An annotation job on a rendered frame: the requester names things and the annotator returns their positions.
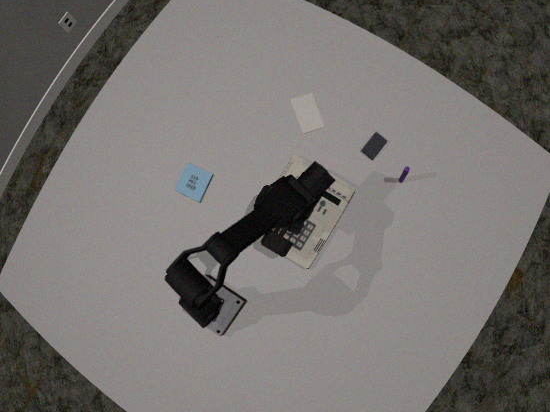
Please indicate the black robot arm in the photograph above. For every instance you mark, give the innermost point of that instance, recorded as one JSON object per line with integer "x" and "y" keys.
{"x": 278, "y": 205}

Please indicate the beige telephone handset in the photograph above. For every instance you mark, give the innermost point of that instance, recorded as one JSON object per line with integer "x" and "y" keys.
{"x": 296, "y": 168}

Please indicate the grey telephone keypad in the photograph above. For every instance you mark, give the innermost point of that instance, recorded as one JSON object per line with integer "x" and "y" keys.
{"x": 300, "y": 240}

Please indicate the light blue sticky note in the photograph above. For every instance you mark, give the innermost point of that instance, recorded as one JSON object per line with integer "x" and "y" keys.
{"x": 193, "y": 182}

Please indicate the purple rod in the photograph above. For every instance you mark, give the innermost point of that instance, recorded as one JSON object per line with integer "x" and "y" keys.
{"x": 404, "y": 174}

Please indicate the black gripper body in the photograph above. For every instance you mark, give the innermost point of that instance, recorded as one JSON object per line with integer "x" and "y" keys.
{"x": 276, "y": 242}

